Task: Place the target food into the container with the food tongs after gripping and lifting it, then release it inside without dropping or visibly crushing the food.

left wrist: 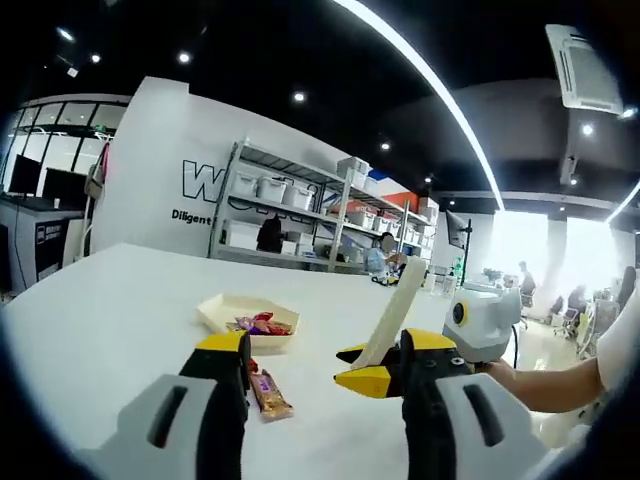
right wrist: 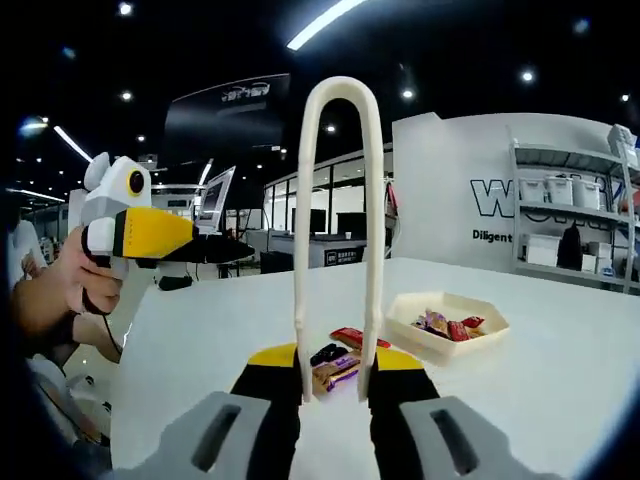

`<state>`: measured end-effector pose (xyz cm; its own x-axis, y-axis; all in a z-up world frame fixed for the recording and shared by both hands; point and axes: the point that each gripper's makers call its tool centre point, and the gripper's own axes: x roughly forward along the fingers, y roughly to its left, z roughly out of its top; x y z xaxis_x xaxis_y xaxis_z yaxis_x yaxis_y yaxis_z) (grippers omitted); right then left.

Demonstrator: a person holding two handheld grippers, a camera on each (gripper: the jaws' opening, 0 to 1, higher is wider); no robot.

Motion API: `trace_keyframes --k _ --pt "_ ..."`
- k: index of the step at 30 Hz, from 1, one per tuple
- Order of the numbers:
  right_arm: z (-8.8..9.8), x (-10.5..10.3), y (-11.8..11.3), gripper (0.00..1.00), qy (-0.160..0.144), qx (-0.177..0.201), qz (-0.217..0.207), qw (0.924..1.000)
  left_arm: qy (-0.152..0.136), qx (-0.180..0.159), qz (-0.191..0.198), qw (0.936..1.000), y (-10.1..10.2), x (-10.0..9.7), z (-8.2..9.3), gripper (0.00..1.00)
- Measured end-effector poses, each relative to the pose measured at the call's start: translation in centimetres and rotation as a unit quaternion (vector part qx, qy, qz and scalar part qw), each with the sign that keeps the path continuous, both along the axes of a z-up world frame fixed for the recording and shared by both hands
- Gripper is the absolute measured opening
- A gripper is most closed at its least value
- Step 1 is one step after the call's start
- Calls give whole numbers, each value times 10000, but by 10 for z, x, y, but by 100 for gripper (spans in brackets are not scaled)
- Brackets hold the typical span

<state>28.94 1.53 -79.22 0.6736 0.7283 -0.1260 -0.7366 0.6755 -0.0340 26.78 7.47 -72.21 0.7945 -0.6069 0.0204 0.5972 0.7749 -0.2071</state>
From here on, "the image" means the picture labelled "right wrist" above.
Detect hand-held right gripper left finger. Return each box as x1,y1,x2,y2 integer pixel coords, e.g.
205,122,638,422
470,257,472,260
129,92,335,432
149,342,305,480

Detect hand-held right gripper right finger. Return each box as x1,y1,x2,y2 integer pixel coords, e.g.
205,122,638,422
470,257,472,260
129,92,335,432
359,347,551,480

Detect long red food packet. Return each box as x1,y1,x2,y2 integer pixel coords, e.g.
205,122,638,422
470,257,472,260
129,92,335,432
329,327,391,350

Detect purple and orange food packet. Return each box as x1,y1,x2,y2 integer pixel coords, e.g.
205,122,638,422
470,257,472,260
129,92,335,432
412,309,449,334

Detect cream paper food container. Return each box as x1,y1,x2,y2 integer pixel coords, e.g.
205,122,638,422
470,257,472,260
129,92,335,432
383,291,511,369

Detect person's left hand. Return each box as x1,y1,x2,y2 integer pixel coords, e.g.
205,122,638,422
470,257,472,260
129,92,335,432
51,227,123,315

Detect small black object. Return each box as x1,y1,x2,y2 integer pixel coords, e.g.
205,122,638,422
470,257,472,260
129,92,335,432
158,273,194,292

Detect tilted computer monitor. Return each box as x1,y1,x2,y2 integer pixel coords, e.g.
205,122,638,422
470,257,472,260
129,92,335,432
194,165,236,236

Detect small black clip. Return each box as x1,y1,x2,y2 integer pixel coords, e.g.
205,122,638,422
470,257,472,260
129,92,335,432
310,343,346,366

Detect black counter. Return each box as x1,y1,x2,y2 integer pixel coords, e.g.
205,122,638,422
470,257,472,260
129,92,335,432
267,230,371,271

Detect black hanging ceiling sign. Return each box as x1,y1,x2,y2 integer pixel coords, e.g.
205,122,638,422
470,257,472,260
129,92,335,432
164,73,291,161

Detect white cardboard box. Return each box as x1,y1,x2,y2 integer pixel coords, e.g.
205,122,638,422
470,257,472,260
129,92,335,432
524,234,562,268

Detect black backpack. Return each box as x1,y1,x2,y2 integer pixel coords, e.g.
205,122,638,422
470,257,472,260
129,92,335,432
557,224,584,271

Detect grey metal storage shelf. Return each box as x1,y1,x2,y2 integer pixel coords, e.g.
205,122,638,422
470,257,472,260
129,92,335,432
507,123,640,296

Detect long ceiling light strip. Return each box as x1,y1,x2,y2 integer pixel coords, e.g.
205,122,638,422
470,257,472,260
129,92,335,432
287,0,369,51

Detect row of white storage bins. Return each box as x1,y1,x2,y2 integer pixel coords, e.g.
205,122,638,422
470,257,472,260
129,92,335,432
519,124,640,211

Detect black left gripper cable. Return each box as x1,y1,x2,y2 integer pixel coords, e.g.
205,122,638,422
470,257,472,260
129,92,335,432
79,287,124,351

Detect hanging red white cables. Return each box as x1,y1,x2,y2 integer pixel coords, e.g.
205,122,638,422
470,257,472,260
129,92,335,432
383,174,401,251

